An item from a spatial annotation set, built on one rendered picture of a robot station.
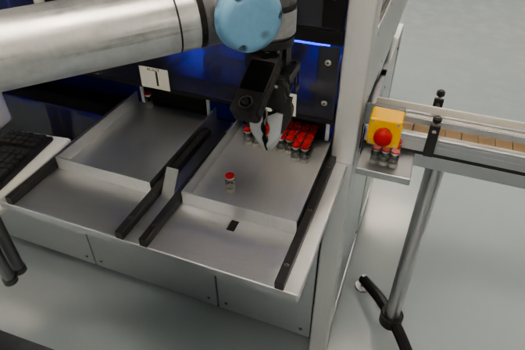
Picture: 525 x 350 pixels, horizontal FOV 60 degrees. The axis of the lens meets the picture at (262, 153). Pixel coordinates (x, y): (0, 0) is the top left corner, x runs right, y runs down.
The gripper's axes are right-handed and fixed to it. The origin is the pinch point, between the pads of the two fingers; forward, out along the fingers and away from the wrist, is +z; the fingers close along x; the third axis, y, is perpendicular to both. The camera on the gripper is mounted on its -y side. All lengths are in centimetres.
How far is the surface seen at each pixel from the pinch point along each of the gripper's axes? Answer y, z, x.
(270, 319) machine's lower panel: 28, 97, 8
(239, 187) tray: 10.4, 21.4, 10.3
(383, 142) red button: 24.0, 10.5, -18.6
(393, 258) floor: 82, 110, -29
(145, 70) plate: 27, 6, 43
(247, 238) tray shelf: -3.1, 21.7, 2.9
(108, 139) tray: 16, 21, 50
